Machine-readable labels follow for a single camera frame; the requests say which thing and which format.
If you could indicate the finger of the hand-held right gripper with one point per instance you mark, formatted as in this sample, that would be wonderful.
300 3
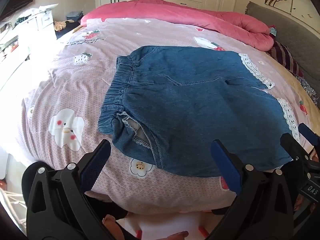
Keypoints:
304 130
291 147

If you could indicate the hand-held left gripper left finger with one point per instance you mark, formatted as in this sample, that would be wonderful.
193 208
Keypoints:
96 163

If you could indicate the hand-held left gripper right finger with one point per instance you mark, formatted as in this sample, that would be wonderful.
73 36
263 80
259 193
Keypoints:
226 166

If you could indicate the blue denim pants lace trim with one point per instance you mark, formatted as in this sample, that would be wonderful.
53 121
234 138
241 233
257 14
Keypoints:
187 105

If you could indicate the beige bed sheet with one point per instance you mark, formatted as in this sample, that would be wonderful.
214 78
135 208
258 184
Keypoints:
298 100

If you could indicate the dark patterned cloth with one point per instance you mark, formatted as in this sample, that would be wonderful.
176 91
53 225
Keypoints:
308 90

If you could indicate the person's leg in black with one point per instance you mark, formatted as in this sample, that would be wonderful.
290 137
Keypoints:
107 207

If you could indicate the person's left foot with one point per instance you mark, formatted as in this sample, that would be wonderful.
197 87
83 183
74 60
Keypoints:
112 226

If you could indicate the person's foot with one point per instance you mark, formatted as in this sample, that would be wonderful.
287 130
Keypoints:
112 226
178 235

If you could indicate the pink printed bed cover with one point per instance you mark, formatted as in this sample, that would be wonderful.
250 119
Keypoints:
75 92

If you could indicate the dark striped pillow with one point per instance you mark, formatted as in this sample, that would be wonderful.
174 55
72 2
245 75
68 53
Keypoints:
285 55

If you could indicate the person's right foot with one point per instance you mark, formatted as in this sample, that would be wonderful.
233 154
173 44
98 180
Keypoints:
178 235

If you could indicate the grey padded headboard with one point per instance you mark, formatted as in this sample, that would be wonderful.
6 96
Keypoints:
292 37

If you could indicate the white desk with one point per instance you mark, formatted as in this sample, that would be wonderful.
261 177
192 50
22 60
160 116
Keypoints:
12 55

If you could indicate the yellow floral cloth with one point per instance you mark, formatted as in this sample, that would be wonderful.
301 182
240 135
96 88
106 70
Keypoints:
60 26

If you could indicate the blue clothes pile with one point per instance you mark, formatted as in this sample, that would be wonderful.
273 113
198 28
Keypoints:
74 16

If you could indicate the white dresser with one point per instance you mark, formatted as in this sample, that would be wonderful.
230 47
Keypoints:
42 23

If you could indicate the pink quilt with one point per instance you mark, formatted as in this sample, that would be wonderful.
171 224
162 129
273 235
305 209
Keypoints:
175 12

